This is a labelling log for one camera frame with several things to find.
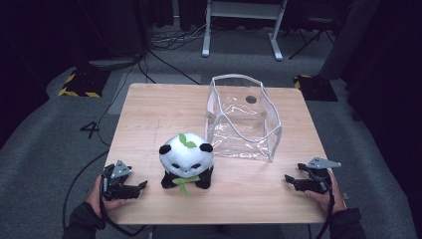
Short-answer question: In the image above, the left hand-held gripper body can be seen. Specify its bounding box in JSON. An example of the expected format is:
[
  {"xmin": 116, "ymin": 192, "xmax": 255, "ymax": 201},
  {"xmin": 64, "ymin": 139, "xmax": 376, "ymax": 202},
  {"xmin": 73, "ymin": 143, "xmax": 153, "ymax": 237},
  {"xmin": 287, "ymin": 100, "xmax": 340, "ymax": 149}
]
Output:
[{"xmin": 101, "ymin": 159, "xmax": 133, "ymax": 201}]

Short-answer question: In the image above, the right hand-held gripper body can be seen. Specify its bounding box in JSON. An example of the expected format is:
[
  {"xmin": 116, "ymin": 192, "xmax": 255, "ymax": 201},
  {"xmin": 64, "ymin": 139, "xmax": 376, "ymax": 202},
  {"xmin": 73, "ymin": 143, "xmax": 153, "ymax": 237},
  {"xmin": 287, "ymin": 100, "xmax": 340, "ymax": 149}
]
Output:
[{"xmin": 304, "ymin": 156, "xmax": 342, "ymax": 195}]

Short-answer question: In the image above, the panda plush toy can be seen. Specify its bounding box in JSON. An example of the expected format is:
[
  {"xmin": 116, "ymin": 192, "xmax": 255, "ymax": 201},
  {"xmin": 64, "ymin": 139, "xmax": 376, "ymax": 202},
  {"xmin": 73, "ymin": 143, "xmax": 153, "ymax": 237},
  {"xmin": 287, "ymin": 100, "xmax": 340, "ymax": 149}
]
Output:
[{"xmin": 158, "ymin": 132, "xmax": 215, "ymax": 197}]

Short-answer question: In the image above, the clear plastic bag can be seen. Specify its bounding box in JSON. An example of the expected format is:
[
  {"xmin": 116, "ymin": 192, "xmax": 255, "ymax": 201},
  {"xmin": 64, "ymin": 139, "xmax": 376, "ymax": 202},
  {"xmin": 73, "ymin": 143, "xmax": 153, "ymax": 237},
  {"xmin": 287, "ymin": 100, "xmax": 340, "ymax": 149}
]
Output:
[{"xmin": 204, "ymin": 73, "xmax": 284, "ymax": 164}]

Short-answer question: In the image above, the person's right hand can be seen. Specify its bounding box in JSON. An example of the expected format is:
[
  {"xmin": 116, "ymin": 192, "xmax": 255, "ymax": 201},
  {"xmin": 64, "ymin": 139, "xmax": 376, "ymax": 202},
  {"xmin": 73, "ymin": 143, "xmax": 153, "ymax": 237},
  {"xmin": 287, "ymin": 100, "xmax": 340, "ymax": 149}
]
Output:
[{"xmin": 303, "ymin": 168, "xmax": 348, "ymax": 215}]

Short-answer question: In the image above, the person's left hand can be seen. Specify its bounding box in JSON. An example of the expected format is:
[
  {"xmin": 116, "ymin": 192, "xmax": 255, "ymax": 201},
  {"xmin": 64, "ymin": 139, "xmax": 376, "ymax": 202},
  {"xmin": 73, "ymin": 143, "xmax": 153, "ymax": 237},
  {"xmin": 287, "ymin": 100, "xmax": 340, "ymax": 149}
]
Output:
[{"xmin": 86, "ymin": 174, "xmax": 127, "ymax": 219}]

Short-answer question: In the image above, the dark stand with grey base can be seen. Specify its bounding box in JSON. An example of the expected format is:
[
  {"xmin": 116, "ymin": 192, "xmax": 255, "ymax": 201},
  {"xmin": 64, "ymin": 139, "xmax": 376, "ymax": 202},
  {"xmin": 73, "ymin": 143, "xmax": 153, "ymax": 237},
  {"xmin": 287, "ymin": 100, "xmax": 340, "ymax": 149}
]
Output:
[{"xmin": 87, "ymin": 0, "xmax": 148, "ymax": 72}]

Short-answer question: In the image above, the black tripod stand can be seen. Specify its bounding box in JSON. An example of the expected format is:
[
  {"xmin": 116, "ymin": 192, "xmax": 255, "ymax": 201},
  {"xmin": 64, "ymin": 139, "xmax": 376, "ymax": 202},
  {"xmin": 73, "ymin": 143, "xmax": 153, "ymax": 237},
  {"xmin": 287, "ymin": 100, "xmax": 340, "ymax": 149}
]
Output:
[{"xmin": 288, "ymin": 15, "xmax": 336, "ymax": 61}]

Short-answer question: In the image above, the grey curtain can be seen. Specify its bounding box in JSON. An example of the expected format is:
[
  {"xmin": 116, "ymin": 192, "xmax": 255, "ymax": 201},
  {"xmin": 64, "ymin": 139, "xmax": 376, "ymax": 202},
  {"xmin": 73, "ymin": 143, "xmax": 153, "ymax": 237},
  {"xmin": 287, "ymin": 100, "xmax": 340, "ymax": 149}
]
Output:
[{"xmin": 318, "ymin": 0, "xmax": 381, "ymax": 81}]

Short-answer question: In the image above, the left hand-held gripper cable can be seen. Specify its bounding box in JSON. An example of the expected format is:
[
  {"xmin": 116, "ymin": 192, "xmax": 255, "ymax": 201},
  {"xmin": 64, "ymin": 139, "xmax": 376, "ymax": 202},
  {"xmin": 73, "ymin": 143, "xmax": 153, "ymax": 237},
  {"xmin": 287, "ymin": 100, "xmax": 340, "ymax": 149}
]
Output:
[{"xmin": 99, "ymin": 177, "xmax": 147, "ymax": 238}]

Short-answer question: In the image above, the hand-held gripper cable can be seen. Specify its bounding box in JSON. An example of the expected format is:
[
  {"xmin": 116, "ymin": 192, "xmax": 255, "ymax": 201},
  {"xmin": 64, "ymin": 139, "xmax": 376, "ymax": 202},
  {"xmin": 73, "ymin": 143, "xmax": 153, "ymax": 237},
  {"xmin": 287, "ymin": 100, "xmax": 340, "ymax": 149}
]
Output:
[
  {"xmin": 314, "ymin": 169, "xmax": 335, "ymax": 239},
  {"xmin": 99, "ymin": 177, "xmax": 147, "ymax": 238}
]

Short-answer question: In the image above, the right hand-held gripper cable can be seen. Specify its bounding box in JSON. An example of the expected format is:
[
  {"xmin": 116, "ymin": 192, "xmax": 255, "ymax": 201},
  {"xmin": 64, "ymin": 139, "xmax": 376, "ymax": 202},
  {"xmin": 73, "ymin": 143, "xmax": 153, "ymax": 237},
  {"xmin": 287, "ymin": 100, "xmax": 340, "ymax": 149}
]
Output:
[{"xmin": 314, "ymin": 169, "xmax": 335, "ymax": 239}]

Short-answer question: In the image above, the long black floor cable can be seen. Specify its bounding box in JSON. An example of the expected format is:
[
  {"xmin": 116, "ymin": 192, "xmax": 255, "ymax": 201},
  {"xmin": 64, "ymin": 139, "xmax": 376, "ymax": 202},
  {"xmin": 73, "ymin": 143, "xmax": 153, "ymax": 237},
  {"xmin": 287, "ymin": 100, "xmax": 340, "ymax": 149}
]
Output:
[{"xmin": 62, "ymin": 49, "xmax": 148, "ymax": 232}]

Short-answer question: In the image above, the black yellow striped base plate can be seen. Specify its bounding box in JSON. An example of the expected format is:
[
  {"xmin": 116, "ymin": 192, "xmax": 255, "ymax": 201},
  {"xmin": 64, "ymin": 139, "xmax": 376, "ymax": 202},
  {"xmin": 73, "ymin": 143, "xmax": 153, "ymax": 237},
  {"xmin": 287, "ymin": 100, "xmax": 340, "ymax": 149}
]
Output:
[
  {"xmin": 58, "ymin": 67, "xmax": 111, "ymax": 99},
  {"xmin": 293, "ymin": 74, "xmax": 339, "ymax": 102}
]

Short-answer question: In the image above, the bundle of floor cables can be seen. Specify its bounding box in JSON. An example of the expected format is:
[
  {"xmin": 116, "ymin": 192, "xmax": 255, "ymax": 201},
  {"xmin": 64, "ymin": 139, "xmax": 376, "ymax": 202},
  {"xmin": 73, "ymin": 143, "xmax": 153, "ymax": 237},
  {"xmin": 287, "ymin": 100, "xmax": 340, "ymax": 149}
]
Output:
[{"xmin": 150, "ymin": 16, "xmax": 217, "ymax": 52}]

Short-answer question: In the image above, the white desk frame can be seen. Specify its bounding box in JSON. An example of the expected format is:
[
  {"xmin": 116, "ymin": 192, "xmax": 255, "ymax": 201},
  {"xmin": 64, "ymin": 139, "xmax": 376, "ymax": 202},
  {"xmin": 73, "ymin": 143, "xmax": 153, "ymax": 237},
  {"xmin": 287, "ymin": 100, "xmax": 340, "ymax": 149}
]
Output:
[{"xmin": 201, "ymin": 0, "xmax": 289, "ymax": 62}]

